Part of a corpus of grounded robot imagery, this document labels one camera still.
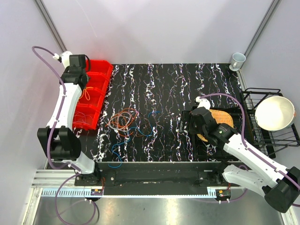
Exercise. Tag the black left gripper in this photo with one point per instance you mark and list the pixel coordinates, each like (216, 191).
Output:
(67, 71)

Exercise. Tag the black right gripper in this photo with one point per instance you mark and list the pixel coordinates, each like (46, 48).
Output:
(191, 121)

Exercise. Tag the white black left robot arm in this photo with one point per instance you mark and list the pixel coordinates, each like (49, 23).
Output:
(57, 139)

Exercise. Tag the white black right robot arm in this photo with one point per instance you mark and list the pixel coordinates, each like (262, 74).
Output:
(277, 184)

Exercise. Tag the woven bamboo tray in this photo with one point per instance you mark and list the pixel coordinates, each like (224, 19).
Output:
(222, 119)

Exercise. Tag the red storage bin row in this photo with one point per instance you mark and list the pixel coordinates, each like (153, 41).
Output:
(90, 103)

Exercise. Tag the white mug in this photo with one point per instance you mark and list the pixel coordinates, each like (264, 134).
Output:
(237, 61)

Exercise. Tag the white bowl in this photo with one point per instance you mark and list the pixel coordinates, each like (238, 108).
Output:
(275, 113)

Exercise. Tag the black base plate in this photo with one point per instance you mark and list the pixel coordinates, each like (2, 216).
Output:
(198, 173)

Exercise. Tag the black wire dish rack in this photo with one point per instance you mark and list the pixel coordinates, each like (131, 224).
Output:
(280, 140)

